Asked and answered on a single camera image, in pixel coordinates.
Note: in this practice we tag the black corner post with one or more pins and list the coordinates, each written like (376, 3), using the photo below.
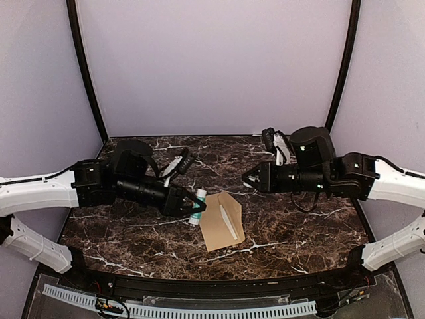
(345, 63)
(76, 32)

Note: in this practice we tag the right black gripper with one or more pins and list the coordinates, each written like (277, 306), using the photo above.
(267, 183)

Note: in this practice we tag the black front table rail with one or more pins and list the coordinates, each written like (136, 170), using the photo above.
(132, 287)

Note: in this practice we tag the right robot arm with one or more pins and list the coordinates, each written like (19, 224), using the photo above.
(306, 161)

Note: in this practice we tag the brown paper envelope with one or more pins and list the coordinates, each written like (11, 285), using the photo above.
(214, 231)

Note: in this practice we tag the left black corner post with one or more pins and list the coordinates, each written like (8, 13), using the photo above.
(76, 32)

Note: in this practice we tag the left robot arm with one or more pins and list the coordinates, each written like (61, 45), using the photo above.
(131, 174)

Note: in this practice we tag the white green glue stick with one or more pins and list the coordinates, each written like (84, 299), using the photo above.
(194, 219)

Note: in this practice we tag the right black corner post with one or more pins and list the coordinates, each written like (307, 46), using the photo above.
(345, 63)

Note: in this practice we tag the white glue stick cap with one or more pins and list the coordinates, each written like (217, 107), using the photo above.
(254, 179)

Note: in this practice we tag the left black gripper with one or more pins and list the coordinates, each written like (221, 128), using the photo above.
(173, 205)

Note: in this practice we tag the white slotted cable duct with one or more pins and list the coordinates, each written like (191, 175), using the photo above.
(166, 308)

